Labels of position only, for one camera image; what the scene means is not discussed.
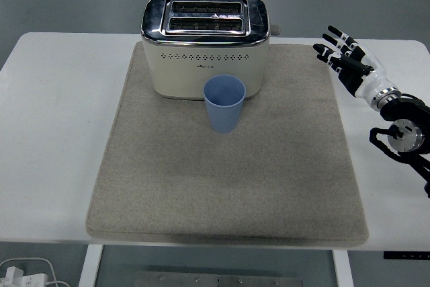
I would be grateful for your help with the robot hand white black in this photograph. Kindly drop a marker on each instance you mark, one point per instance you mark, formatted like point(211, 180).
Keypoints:
point(373, 80)

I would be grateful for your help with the light blue ribbed cup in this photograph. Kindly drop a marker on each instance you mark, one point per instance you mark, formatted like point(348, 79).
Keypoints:
point(223, 117)

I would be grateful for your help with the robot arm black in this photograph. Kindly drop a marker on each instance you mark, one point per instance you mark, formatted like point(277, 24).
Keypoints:
point(406, 112)

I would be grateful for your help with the cream and chrome toaster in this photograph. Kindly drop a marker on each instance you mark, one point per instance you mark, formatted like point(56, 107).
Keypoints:
point(205, 65)

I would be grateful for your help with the black table control panel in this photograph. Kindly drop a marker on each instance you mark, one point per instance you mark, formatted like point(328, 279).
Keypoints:
point(406, 255)

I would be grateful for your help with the white table leg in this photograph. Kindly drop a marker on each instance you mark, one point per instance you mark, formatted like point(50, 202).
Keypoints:
point(90, 267)
point(343, 270)

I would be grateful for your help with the beige felt mat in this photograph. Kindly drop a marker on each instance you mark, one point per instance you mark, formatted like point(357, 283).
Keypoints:
point(208, 183)

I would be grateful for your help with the grey metal plate with screws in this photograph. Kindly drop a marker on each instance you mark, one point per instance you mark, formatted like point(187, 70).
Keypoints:
point(218, 280)

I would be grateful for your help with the white power strip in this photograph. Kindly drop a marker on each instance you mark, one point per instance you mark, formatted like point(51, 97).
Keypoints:
point(23, 278)

